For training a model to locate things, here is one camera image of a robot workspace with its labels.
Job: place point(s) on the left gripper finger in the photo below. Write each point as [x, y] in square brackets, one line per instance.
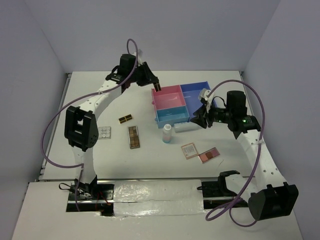
[152, 77]
[146, 83]

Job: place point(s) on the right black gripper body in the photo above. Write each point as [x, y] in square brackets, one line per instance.
[219, 115]

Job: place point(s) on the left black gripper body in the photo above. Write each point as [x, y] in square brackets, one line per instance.
[140, 73]

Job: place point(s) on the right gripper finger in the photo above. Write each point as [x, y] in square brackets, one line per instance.
[200, 121]
[201, 112]

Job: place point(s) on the black gold lipstick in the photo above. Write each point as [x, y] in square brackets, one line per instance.
[125, 118]
[157, 86]

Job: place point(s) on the silver white pan palette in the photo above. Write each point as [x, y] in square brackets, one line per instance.
[104, 132]

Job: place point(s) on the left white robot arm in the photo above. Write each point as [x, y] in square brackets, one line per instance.
[81, 128]

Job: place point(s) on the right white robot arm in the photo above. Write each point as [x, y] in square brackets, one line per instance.
[266, 191]

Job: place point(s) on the lying white spray bottle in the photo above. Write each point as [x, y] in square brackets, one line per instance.
[185, 127]

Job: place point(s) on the pink blue purple organizer tray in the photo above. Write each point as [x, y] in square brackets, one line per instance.
[177, 103]

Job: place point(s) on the pink compact label up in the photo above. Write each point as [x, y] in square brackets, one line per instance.
[189, 150]

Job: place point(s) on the upright white pastel bottle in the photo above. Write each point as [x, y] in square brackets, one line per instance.
[167, 133]

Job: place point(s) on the pink blush palette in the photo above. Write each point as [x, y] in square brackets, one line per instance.
[209, 155]

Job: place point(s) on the long brown eyeshadow palette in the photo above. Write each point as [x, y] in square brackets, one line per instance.
[133, 137]

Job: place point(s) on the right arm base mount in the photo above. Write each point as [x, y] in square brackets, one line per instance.
[222, 190]

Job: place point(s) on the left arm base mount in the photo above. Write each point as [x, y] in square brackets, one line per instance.
[99, 200]

